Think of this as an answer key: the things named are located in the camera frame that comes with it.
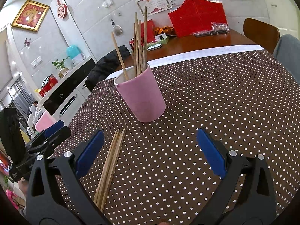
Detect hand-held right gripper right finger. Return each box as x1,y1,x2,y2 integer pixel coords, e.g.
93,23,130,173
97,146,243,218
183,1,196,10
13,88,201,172
196,128,277,225

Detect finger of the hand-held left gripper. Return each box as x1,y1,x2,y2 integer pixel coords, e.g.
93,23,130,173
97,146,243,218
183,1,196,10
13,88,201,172
35,120,65,144
25,127,72,156

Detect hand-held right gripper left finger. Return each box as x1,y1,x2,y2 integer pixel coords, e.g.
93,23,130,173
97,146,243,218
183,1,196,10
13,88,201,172
25,130,105,225

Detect pink cup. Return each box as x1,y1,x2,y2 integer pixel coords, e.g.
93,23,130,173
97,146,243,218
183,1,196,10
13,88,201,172
114,63,166,123

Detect bundle of wooden chopsticks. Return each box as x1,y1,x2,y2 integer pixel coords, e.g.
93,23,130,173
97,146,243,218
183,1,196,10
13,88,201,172
111,6,149,81

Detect person's left hand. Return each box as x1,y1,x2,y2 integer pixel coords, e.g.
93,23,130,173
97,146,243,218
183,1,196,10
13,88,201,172
19,177,29,191

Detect pink cloth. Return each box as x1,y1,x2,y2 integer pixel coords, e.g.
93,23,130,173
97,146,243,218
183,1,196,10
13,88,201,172
35,111,57,132

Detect white and black cabinet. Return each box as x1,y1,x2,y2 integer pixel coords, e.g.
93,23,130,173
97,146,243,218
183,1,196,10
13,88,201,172
35,56,97,122

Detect red tin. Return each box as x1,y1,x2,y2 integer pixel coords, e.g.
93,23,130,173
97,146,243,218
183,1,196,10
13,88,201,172
39,76,59,97

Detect brown polka dot tablecloth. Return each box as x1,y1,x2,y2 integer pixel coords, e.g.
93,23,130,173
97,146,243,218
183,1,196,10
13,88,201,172
50,49,300,225

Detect potted green plant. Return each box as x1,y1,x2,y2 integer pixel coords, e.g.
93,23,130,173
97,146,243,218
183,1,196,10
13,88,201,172
52,57,71,79

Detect teal humidifier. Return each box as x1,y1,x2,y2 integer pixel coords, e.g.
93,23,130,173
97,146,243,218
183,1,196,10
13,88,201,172
66,45,85,67

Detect black jacket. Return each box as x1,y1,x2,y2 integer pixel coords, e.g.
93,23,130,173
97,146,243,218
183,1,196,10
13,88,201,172
85,45,131,92

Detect brown wooden table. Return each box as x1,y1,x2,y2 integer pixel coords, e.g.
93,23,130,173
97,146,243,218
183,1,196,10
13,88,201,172
115,28,258,72

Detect gold framed red picture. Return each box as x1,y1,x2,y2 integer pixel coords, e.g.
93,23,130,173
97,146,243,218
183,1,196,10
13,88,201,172
11,0,50,32

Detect hanging round brush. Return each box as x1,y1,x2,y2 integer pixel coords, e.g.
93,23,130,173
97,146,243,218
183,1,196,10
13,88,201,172
111,19,123,36

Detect grey garment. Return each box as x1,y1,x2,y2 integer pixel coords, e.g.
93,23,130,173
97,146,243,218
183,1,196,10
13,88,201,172
273,35,300,85

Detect clear bag of dark items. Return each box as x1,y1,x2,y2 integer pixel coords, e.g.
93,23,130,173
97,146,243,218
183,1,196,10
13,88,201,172
211,22,230,34

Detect brown wooden chair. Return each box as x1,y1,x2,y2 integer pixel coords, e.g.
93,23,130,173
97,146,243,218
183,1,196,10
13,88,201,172
243,18,280,54

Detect orange snack packets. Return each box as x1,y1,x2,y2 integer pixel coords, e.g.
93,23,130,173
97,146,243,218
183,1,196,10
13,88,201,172
153,26,175,36

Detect tall red box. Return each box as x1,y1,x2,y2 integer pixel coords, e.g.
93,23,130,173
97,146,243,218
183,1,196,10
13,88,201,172
141,20,155,47

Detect red gift bag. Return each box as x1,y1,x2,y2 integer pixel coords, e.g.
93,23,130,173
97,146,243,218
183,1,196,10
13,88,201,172
167,0,228,38

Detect round red wall ornament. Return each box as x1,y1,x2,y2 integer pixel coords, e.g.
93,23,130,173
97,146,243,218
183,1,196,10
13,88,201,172
55,0,68,20

